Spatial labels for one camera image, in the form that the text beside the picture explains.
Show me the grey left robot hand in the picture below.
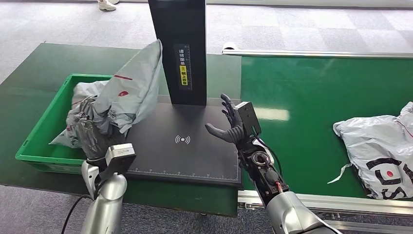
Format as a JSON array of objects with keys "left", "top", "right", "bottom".
[{"left": 74, "top": 95, "right": 127, "bottom": 162}]

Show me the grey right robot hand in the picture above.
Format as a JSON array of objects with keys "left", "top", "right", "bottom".
[{"left": 205, "top": 94, "right": 246, "bottom": 145}]

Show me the grey mailer package red print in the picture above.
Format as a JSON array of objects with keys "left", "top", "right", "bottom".
[{"left": 92, "top": 39, "right": 163, "bottom": 135}]

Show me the grey crumpled mailer package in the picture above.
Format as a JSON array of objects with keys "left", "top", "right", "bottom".
[{"left": 49, "top": 80, "right": 111, "bottom": 149}]

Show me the green conveyor belt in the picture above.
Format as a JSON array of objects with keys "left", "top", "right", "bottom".
[{"left": 240, "top": 56, "right": 413, "bottom": 201}]

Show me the grey mailer package black print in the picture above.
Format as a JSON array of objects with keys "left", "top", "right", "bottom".
[{"left": 327, "top": 101, "right": 413, "bottom": 201}]

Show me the green plastic crate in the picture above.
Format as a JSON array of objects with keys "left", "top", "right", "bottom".
[{"left": 15, "top": 73, "right": 113, "bottom": 176}]

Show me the yellow and black column label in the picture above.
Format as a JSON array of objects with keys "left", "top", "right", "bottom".
[{"left": 173, "top": 43, "right": 192, "bottom": 91}]

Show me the dark green table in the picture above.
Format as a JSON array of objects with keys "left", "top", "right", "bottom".
[{"left": 0, "top": 42, "right": 243, "bottom": 217}]

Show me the black scanner column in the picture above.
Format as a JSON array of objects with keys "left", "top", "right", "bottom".
[{"left": 148, "top": 0, "right": 207, "bottom": 106}]

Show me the person's white shoe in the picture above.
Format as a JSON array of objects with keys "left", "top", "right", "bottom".
[{"left": 97, "top": 0, "right": 117, "bottom": 12}]

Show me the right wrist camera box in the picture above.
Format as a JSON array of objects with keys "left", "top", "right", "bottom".
[{"left": 236, "top": 101, "right": 263, "bottom": 137}]

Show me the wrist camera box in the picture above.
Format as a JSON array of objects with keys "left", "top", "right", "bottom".
[
  {"left": 98, "top": 143, "right": 137, "bottom": 182},
  {"left": 236, "top": 101, "right": 263, "bottom": 137}
]

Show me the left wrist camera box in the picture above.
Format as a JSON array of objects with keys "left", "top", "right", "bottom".
[{"left": 98, "top": 143, "right": 137, "bottom": 182}]

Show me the black scanner base plate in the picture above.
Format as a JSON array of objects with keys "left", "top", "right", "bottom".
[{"left": 124, "top": 94, "right": 243, "bottom": 189}]

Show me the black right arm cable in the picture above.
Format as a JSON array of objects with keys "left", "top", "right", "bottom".
[{"left": 255, "top": 136, "right": 283, "bottom": 181}]

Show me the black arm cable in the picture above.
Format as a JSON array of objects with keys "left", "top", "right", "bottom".
[
  {"left": 61, "top": 194, "right": 94, "bottom": 234},
  {"left": 255, "top": 136, "right": 283, "bottom": 181}
]

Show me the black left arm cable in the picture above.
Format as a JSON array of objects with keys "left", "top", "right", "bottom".
[{"left": 61, "top": 194, "right": 94, "bottom": 234}]

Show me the thin silver conveyor rail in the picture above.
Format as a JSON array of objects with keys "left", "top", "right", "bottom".
[{"left": 222, "top": 48, "right": 413, "bottom": 59}]

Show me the wide silver conveyor rail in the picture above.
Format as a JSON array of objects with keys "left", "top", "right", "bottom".
[{"left": 238, "top": 190, "right": 413, "bottom": 217}]

